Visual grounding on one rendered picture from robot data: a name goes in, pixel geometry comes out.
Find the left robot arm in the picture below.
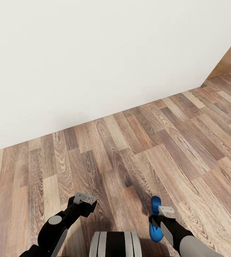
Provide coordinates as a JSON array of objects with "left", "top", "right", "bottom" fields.
[{"left": 19, "top": 191, "right": 173, "bottom": 257}]

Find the robot trunk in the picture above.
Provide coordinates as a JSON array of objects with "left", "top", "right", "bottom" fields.
[{"left": 89, "top": 232, "right": 142, "bottom": 257}]

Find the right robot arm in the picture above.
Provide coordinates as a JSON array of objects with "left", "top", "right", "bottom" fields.
[{"left": 149, "top": 206, "right": 224, "bottom": 257}]

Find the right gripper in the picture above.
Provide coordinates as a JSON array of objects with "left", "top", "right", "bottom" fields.
[{"left": 149, "top": 215, "right": 163, "bottom": 228}]

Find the sandal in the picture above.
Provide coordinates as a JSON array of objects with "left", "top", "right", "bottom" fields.
[{"left": 149, "top": 196, "right": 164, "bottom": 242}]

